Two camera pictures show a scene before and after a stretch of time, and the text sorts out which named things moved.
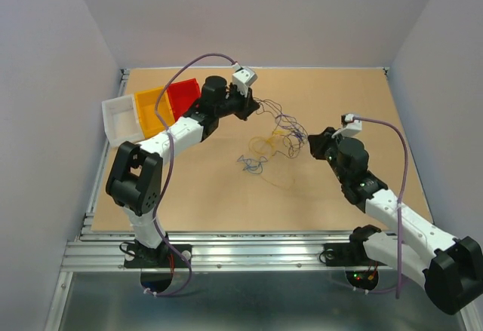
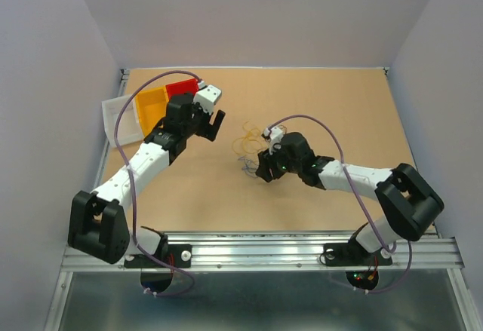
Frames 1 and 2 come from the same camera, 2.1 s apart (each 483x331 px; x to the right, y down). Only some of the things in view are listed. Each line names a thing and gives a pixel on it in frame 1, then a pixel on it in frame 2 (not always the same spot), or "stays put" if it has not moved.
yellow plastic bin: [146, 100] stays put
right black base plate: [348, 255] stays put
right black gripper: [318, 142] to [266, 160]
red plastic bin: [183, 94] stays put
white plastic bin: [121, 120] stays put
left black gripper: [247, 105] to [209, 131]
